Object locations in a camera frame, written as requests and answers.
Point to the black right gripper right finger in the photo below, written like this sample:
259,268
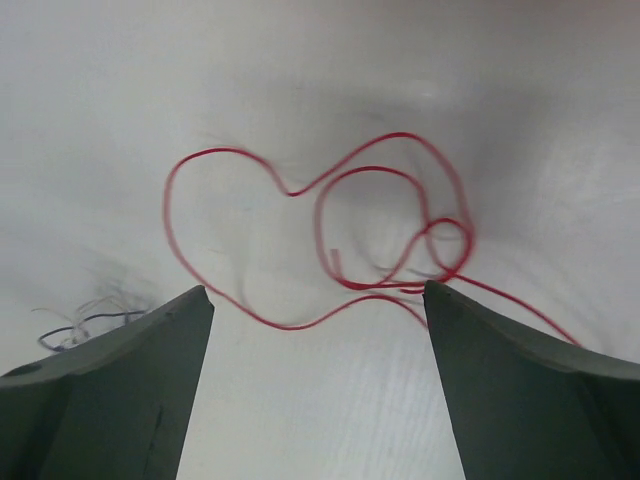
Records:
525,405

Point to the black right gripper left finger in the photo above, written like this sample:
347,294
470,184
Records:
115,407

